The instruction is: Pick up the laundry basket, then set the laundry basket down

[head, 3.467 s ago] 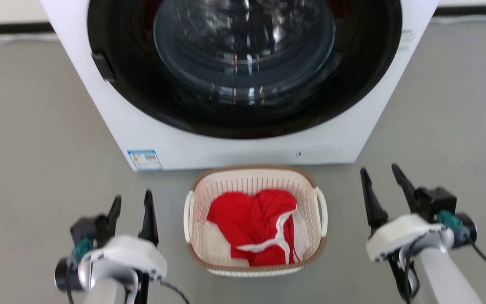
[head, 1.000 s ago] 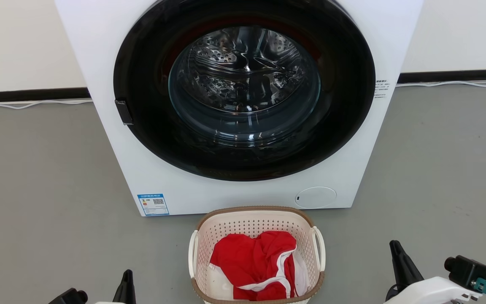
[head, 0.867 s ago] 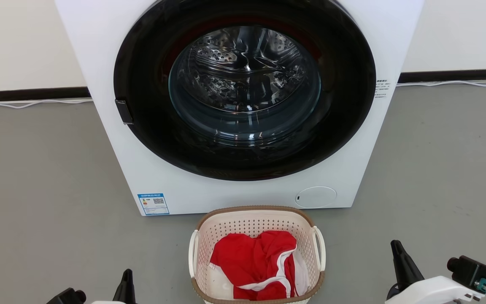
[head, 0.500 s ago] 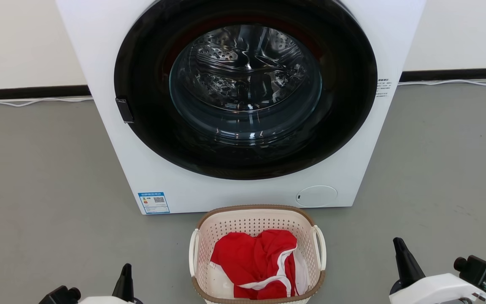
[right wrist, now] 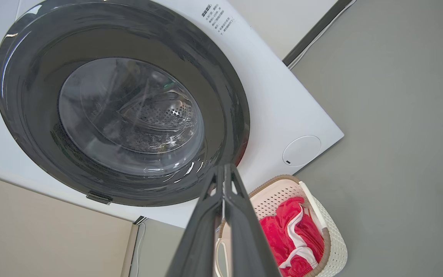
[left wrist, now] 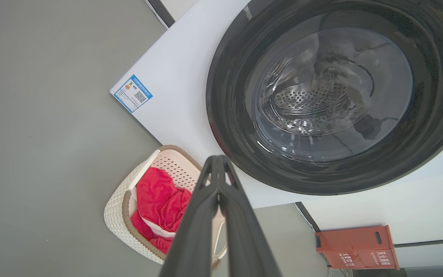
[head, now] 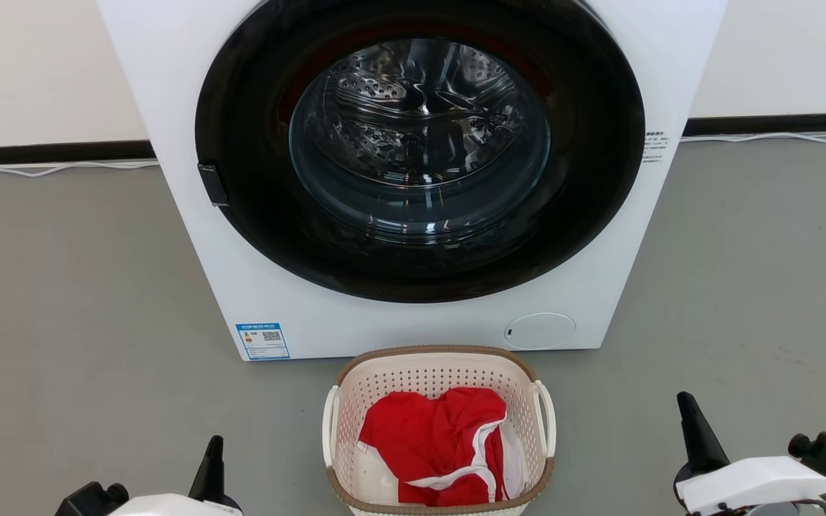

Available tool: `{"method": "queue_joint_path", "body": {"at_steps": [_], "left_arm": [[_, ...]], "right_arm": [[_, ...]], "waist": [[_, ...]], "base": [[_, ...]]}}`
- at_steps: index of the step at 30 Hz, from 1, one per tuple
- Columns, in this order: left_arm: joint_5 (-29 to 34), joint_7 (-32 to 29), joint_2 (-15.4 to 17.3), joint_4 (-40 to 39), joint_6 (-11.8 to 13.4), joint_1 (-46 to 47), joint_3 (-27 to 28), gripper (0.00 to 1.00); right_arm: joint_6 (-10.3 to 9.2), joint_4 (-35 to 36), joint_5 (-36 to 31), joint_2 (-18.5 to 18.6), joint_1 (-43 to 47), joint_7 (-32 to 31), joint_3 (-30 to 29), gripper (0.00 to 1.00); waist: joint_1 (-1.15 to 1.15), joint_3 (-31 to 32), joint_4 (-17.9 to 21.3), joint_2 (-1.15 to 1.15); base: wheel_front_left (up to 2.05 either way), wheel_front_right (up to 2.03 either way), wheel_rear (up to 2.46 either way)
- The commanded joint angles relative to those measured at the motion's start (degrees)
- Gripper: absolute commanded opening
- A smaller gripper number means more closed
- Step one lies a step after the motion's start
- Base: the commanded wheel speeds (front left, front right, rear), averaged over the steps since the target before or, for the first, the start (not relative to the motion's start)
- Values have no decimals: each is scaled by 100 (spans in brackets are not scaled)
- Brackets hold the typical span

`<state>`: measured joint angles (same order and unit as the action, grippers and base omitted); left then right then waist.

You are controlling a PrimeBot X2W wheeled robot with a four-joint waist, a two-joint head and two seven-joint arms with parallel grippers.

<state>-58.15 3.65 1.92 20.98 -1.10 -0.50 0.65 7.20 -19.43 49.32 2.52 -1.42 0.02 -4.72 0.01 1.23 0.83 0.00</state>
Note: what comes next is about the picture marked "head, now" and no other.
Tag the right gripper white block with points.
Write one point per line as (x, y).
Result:
(757, 484)

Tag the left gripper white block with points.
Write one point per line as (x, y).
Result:
(169, 506)

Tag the cream perforated laundry basket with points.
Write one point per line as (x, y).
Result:
(434, 373)

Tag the blue energy label sticker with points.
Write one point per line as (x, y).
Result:
(262, 341)

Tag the round white filter cover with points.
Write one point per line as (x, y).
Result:
(540, 331)

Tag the red garment with white trim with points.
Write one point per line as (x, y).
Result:
(420, 437)

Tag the white front-load washing machine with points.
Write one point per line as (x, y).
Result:
(384, 330)

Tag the small printed text sticker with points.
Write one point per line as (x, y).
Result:
(655, 147)

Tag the round black washer door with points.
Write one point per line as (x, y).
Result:
(248, 115)

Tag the steel washer drum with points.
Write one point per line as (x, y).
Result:
(413, 107)

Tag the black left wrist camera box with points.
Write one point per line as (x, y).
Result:
(90, 500)

